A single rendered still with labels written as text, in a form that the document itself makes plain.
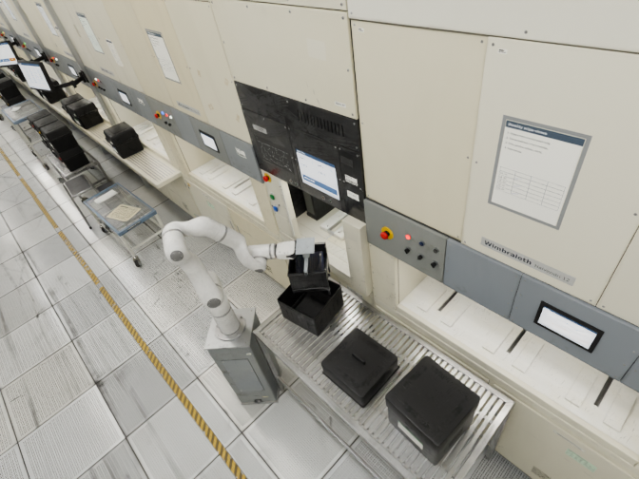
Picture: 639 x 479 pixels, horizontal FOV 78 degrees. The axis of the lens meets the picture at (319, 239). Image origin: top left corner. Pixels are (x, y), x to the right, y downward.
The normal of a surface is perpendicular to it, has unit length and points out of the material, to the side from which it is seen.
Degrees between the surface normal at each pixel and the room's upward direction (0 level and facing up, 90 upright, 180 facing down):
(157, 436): 0
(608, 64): 90
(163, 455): 0
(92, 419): 0
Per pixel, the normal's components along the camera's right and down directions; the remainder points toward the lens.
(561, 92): -0.71, 0.56
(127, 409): -0.15, -0.72
